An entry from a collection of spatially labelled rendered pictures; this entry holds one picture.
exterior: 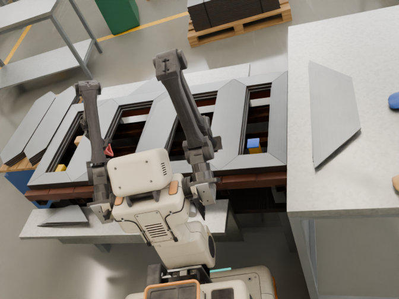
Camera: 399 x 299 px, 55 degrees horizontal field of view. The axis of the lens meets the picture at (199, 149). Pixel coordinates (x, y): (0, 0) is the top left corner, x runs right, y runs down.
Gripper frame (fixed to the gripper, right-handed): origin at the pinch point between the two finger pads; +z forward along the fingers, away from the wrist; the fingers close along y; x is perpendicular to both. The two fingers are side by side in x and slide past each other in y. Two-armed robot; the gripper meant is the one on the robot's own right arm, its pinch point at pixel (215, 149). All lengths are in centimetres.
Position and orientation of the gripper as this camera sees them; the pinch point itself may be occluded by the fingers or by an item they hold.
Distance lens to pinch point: 184.6
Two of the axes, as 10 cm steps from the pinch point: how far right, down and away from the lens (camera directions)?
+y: -9.5, 2.0, 2.3
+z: 2.9, 2.8, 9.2
